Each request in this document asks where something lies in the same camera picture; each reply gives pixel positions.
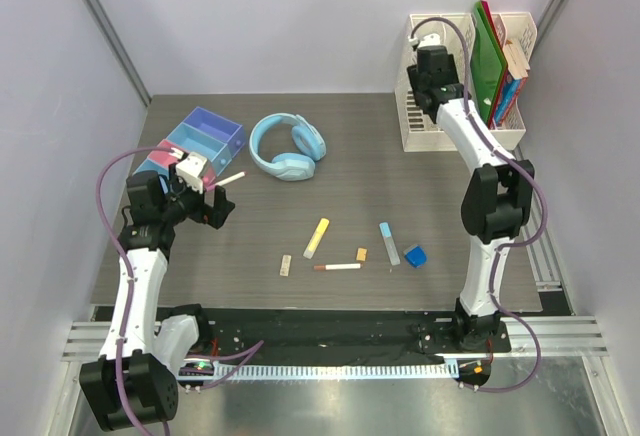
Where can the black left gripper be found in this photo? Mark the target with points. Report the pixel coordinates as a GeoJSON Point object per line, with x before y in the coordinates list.
{"type": "Point", "coordinates": [214, 215]}

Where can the white pink-tipped pen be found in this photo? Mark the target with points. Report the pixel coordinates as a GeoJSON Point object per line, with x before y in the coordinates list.
{"type": "Point", "coordinates": [228, 180]}

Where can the blue pink drawer organizer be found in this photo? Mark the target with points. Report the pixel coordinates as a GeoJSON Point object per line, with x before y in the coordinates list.
{"type": "Point", "coordinates": [217, 138]}

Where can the light blue headphones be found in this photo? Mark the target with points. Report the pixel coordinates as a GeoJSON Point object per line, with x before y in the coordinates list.
{"type": "Point", "coordinates": [296, 163]}

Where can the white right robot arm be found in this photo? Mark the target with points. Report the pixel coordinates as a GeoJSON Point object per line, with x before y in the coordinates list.
{"type": "Point", "coordinates": [497, 201]}

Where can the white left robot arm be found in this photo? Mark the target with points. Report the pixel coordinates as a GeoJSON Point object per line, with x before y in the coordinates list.
{"type": "Point", "coordinates": [133, 382]}

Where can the beige speckled eraser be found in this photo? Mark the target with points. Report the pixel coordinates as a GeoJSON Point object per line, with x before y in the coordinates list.
{"type": "Point", "coordinates": [285, 265]}

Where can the yellow highlighter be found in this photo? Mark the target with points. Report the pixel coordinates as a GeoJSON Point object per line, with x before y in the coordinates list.
{"type": "Point", "coordinates": [316, 238]}

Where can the white brown-capped pen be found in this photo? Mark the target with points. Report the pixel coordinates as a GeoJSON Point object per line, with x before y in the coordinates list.
{"type": "Point", "coordinates": [338, 267]}

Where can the small orange eraser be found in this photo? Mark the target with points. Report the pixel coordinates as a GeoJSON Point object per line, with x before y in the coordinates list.
{"type": "Point", "coordinates": [361, 255]}

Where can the blue capped highlighter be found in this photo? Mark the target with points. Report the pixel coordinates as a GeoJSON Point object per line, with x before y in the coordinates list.
{"type": "Point", "coordinates": [389, 243]}

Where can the blue pencil sharpener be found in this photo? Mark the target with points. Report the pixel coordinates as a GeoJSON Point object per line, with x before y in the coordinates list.
{"type": "Point", "coordinates": [415, 256]}

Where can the white mesh file organizer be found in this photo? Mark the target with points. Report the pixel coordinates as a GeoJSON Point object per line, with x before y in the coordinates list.
{"type": "Point", "coordinates": [418, 132]}

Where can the green folder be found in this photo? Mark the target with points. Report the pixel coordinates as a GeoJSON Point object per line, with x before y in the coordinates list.
{"type": "Point", "coordinates": [474, 62]}

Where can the books in organizer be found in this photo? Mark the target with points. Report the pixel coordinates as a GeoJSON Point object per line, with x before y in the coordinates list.
{"type": "Point", "coordinates": [516, 76]}

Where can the red folder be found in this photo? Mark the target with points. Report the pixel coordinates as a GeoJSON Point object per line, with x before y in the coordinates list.
{"type": "Point", "coordinates": [491, 35]}

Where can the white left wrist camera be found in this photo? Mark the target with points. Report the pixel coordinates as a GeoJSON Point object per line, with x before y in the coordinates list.
{"type": "Point", "coordinates": [196, 172]}

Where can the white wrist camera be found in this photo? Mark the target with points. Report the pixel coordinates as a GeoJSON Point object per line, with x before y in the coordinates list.
{"type": "Point", "coordinates": [429, 40]}
{"type": "Point", "coordinates": [196, 172]}

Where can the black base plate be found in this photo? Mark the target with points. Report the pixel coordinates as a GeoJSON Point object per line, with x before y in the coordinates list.
{"type": "Point", "coordinates": [306, 337]}

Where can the white slotted cable duct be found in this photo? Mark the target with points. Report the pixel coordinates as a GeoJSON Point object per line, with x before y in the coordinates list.
{"type": "Point", "coordinates": [447, 370]}

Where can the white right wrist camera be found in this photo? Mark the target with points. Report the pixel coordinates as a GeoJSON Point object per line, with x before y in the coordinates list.
{"type": "Point", "coordinates": [429, 40]}

